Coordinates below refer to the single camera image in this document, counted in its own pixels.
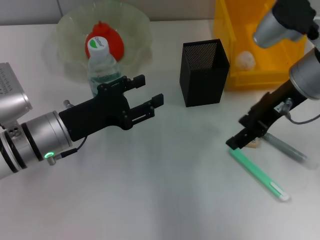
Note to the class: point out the clear green-label water bottle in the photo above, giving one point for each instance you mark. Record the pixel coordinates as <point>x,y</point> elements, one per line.
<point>100,62</point>

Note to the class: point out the silver left wrist stud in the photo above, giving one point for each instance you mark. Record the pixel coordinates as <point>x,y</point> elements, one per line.
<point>67,103</point>

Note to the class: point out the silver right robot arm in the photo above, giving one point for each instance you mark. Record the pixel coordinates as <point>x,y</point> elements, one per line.
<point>305,72</point>

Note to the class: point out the black mesh pen holder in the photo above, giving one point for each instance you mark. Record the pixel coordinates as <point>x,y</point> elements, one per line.
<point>202,85</point>

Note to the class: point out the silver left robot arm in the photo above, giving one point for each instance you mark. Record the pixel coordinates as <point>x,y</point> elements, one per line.
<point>37,135</point>

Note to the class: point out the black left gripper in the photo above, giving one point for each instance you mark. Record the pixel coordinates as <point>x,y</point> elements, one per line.
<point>100,112</point>

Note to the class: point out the green pen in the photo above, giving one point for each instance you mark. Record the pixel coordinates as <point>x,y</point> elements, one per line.
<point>257,172</point>

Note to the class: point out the silver marker pen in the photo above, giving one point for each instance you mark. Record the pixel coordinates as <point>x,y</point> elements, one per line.
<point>287,148</point>

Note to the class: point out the yellow plastic bin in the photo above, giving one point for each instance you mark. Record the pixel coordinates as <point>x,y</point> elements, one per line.
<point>240,30</point>

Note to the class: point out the beige eraser with barcode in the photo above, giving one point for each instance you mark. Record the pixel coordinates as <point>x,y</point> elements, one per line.
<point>253,145</point>

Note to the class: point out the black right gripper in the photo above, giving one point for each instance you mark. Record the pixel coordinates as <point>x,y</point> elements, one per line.
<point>270,110</point>

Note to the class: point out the white paper ball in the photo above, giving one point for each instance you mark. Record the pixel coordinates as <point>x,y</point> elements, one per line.
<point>246,60</point>

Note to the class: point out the green glass fruit bowl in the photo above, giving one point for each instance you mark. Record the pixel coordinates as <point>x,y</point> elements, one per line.
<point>135,30</point>

